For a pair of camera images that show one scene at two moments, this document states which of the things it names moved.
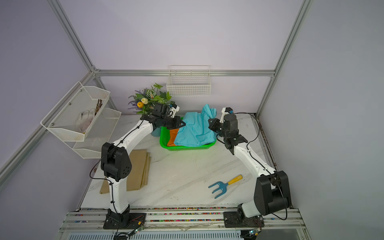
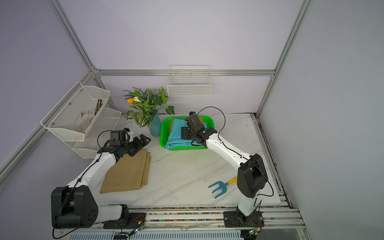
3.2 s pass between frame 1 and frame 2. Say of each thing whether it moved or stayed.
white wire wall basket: stayed
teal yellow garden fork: stayed
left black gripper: moved
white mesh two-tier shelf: stayed
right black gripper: moved
